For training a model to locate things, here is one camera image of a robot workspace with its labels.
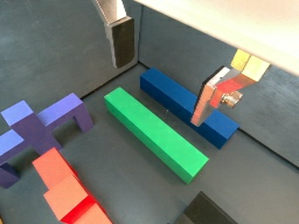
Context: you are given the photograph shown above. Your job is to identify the blue rectangular block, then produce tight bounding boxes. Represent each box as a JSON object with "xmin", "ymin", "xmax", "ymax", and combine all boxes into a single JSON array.
[{"xmin": 141, "ymin": 68, "xmax": 240, "ymax": 150}]

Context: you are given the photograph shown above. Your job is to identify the purple cross-shaped block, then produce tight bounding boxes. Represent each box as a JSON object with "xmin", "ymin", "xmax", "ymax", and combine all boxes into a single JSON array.
[{"xmin": 0, "ymin": 93, "xmax": 94, "ymax": 188}]

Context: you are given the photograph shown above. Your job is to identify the green rectangular block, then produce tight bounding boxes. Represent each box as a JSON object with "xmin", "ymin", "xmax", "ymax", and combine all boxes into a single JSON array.
[{"xmin": 105, "ymin": 87, "xmax": 210, "ymax": 184}]

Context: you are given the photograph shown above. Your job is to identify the yellow slotted board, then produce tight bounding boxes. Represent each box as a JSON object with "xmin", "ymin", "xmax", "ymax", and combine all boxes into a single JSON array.
[{"xmin": 232, "ymin": 49, "xmax": 270, "ymax": 81}]

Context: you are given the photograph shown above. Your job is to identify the black angle bracket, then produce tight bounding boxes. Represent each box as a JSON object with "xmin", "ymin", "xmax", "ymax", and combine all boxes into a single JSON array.
[{"xmin": 174, "ymin": 192, "xmax": 238, "ymax": 224}]

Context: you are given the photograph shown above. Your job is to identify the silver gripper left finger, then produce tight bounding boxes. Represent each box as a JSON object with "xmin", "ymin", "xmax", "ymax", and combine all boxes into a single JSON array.
[{"xmin": 93, "ymin": 0, "xmax": 135, "ymax": 68}]

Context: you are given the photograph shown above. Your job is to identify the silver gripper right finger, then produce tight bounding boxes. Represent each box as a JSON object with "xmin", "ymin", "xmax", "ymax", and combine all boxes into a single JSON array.
[{"xmin": 192, "ymin": 66, "xmax": 258, "ymax": 126}]

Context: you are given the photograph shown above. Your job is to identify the red cross-shaped block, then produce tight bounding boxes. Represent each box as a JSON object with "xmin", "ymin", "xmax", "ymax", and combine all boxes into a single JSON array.
[{"xmin": 33, "ymin": 148, "xmax": 113, "ymax": 224}]

